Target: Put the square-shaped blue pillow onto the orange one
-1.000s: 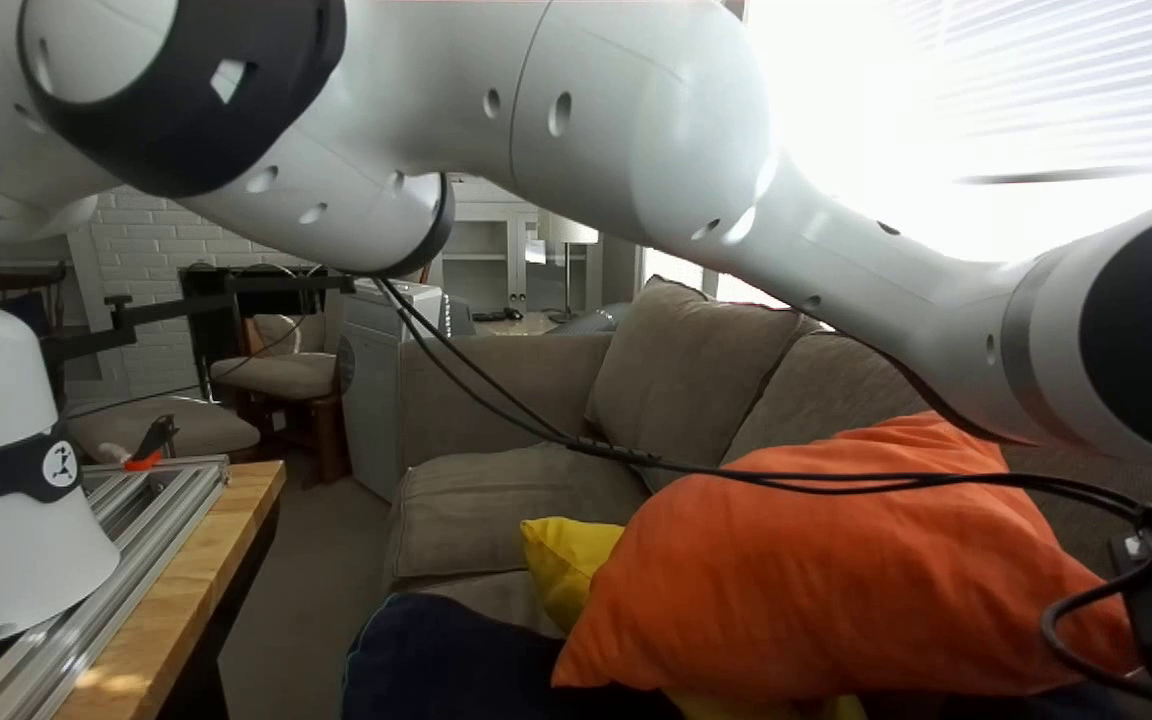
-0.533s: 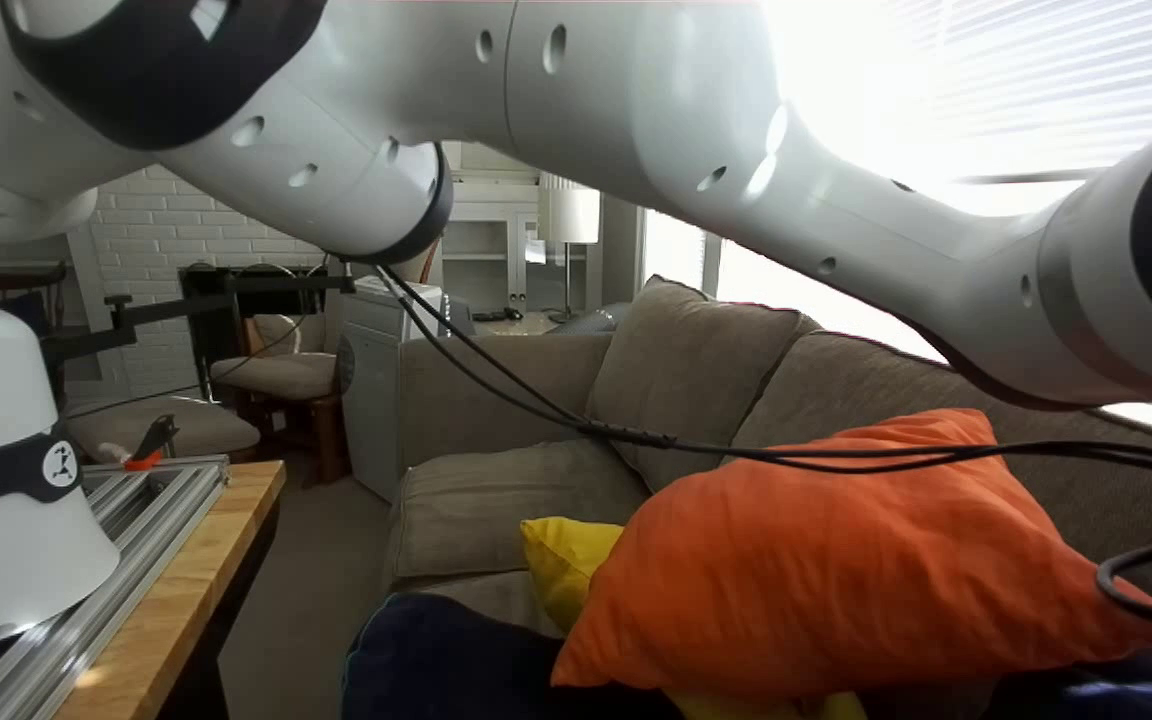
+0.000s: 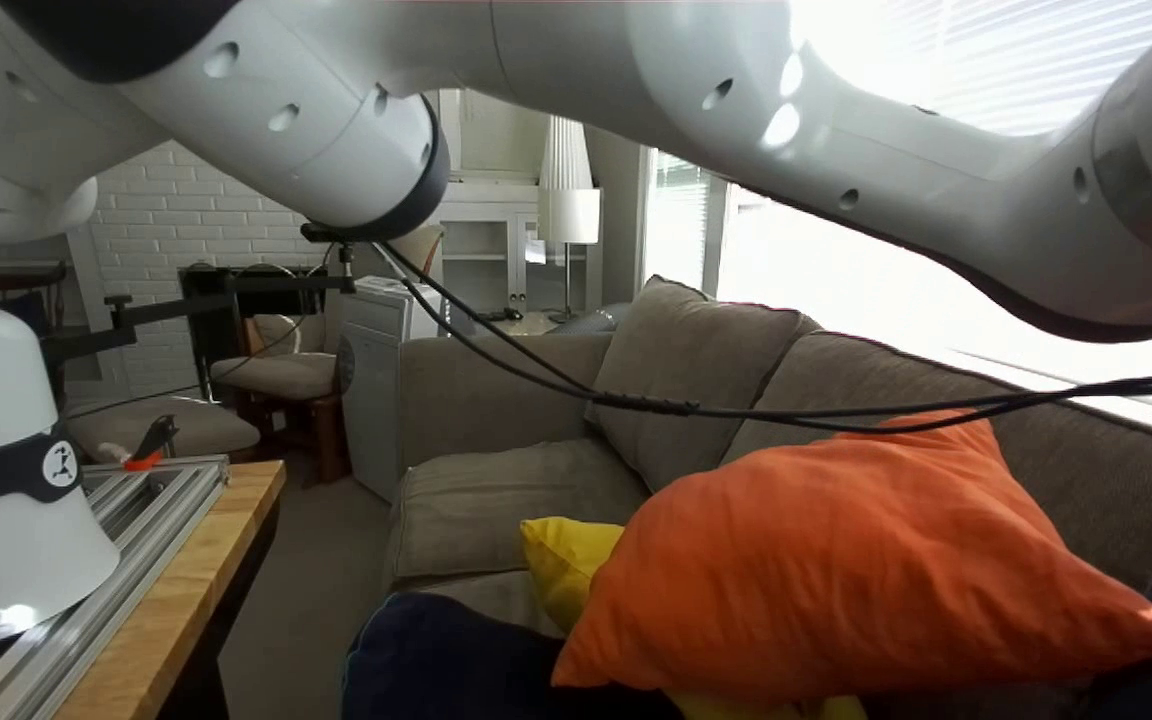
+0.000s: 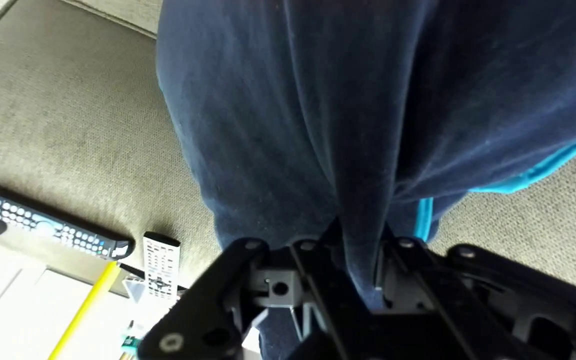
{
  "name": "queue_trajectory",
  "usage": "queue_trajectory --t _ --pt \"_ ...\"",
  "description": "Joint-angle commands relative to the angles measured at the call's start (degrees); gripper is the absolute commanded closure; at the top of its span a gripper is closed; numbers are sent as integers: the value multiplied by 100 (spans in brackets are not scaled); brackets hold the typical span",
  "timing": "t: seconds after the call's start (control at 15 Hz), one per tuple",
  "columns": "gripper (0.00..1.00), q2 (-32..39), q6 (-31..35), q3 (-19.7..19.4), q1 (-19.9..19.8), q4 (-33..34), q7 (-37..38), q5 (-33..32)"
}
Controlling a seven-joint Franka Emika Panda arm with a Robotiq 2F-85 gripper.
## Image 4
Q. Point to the black remote control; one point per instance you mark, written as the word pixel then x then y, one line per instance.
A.
pixel 54 222

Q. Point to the square dark blue pillow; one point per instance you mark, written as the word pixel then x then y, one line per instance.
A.
pixel 341 106

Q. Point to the black and yellow camera stand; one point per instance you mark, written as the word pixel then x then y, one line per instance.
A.
pixel 85 310

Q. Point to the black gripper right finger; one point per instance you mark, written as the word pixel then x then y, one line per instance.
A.
pixel 420 321

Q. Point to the white remote control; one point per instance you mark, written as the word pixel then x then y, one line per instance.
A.
pixel 161 263

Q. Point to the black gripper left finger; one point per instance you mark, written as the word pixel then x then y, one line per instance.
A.
pixel 324 293

